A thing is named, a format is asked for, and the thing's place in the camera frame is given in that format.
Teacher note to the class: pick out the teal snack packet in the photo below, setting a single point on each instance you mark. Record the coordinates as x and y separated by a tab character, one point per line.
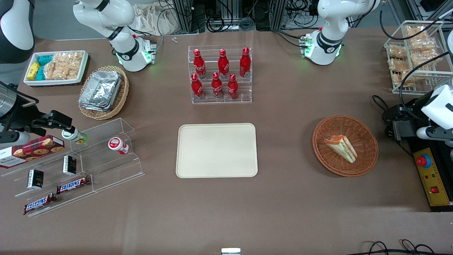
45	59
40	73

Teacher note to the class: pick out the red cola bottle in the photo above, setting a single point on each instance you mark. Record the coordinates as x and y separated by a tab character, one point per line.
223	64
196	88
199	65
217	86
232	88
245	63

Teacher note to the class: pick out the red plaid cookie box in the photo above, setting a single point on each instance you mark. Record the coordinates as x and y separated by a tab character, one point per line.
35	148

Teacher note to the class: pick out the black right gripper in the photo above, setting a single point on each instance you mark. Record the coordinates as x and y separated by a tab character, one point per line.
22	118

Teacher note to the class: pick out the aluminium profile frame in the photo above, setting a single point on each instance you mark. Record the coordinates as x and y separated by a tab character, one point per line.
184	16

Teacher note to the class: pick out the white rectangular snack tray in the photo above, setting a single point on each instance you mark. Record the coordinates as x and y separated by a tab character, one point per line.
53	82

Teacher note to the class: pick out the small black box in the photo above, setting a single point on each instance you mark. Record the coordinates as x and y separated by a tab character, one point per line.
35	179
69	165

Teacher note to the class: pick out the triangle sandwich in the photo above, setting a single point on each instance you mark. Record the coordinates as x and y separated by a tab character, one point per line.
341	147

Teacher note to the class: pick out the black appliance with metal pan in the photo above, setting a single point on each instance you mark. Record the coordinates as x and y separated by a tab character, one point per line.
407	130

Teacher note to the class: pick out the clear rice cracker bag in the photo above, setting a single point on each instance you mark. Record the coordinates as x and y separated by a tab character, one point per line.
75	63
56	69

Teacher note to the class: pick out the clear acrylic stepped shelf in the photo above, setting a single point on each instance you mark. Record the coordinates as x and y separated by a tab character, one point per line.
106	170

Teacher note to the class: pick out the yellow snack packet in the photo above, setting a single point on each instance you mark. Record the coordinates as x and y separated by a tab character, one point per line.
33	70

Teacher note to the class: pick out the brown Snickers bar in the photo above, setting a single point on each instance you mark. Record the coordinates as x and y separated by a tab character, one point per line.
72	185
39	203

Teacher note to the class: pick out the clear bagged pastry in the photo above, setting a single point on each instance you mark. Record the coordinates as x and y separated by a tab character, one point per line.
398	64
426	57
407	79
423	44
414	32
397	52

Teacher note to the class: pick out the beige cloth bag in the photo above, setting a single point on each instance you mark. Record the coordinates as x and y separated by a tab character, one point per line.
155	21

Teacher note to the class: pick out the small white bottle red lid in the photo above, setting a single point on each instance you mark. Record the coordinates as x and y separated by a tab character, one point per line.
115	143

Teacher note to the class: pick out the beige plastic tray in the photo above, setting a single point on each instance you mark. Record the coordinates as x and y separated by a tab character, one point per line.
216	152

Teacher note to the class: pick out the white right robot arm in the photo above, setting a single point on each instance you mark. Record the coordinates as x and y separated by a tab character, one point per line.
127	49

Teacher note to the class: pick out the yellow emergency stop control box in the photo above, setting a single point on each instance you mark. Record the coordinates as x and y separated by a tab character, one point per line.
433	177

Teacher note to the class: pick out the light oval wicker basket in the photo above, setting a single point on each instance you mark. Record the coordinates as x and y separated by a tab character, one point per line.
120	103

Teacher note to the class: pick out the clear acrylic bottle rack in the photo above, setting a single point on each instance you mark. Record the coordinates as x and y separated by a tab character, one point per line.
245	101

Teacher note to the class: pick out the brown round wicker basket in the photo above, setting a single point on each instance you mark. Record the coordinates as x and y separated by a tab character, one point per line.
362	136

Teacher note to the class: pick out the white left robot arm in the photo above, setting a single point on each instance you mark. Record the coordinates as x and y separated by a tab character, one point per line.
325	35

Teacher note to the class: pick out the stacked aluminium foil trays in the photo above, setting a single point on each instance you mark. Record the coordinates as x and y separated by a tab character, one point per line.
101	90

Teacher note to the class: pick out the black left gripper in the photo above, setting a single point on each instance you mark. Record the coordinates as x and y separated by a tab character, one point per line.
410	112

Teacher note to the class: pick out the green bottle white cap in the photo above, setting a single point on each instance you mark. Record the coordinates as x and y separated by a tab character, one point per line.
79	138

